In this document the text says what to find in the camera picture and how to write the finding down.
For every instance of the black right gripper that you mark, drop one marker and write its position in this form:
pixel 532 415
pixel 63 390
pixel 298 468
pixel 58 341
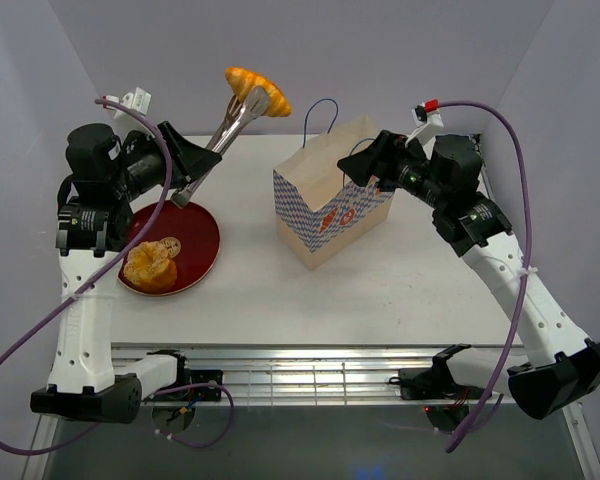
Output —
pixel 379 159

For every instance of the aluminium front rail frame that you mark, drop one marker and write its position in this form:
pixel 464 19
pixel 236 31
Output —
pixel 270 377

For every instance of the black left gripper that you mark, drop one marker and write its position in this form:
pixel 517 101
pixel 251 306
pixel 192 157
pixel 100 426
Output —
pixel 187 160

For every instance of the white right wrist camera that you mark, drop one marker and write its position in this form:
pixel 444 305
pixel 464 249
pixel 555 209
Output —
pixel 428 122

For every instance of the blue patterned paper bag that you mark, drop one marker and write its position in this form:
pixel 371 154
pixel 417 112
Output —
pixel 319 210

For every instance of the large round fake bread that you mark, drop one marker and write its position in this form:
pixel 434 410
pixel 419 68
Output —
pixel 150 268

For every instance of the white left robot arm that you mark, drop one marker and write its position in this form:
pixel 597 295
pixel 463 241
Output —
pixel 93 220

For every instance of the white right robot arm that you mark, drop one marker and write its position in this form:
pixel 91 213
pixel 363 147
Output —
pixel 560 363

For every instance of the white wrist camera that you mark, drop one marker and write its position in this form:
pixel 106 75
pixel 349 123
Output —
pixel 428 122
pixel 138 100

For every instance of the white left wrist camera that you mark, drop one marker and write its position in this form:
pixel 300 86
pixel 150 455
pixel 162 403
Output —
pixel 138 100

